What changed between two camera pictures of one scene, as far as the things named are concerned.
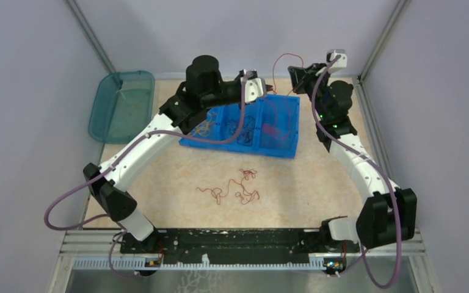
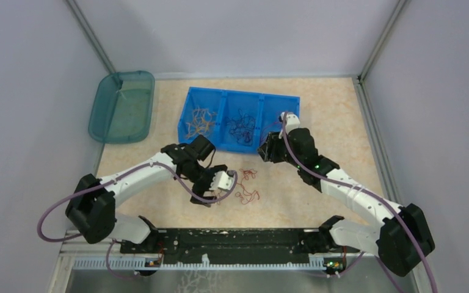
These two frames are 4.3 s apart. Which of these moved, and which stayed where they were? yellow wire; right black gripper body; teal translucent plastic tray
Moved: right black gripper body
Stayed: yellow wire; teal translucent plastic tray
